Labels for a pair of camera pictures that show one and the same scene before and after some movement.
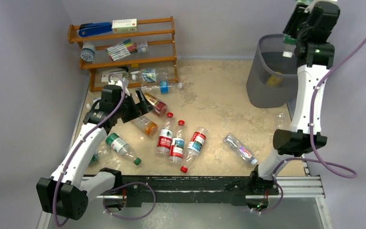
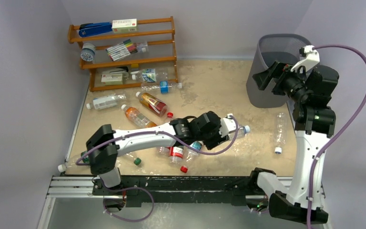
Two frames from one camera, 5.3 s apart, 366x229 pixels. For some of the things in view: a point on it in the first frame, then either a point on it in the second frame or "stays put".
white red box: (124, 26) stays put
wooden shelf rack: (122, 55) stays put
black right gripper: (292, 23) to (272, 75)
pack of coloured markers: (122, 49) stays put
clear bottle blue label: (163, 86) stays put
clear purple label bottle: (231, 140) to (241, 132)
